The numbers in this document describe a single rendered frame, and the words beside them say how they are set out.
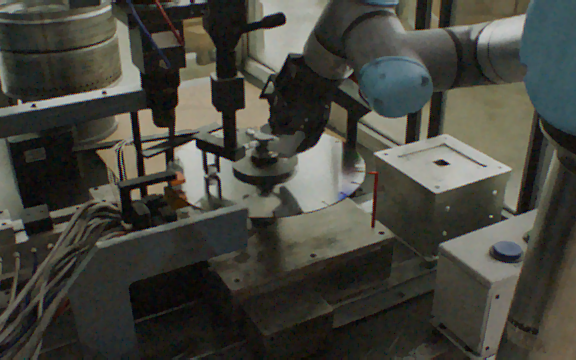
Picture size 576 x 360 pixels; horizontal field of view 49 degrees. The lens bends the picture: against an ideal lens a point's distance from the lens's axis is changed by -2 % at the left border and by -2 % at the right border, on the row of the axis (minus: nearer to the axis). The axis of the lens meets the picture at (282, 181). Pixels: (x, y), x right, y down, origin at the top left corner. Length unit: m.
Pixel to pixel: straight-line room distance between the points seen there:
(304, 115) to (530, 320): 0.49
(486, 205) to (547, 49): 0.82
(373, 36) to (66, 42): 0.93
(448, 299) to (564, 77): 0.64
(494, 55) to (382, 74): 0.12
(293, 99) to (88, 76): 0.78
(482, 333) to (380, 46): 0.46
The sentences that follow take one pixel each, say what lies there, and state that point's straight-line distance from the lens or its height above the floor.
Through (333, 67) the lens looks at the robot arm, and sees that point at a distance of 0.85.
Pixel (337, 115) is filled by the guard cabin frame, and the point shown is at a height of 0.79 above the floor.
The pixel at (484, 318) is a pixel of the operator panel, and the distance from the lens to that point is 0.97.
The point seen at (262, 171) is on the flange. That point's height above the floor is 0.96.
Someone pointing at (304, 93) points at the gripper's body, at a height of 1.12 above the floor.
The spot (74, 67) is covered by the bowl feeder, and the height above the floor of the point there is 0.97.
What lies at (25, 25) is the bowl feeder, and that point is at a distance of 1.55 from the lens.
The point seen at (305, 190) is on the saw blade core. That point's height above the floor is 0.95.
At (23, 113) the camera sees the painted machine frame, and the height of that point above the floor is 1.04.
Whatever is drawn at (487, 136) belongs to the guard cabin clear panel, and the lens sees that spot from 1.31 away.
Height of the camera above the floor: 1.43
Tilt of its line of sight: 28 degrees down
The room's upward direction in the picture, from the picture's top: 1 degrees counter-clockwise
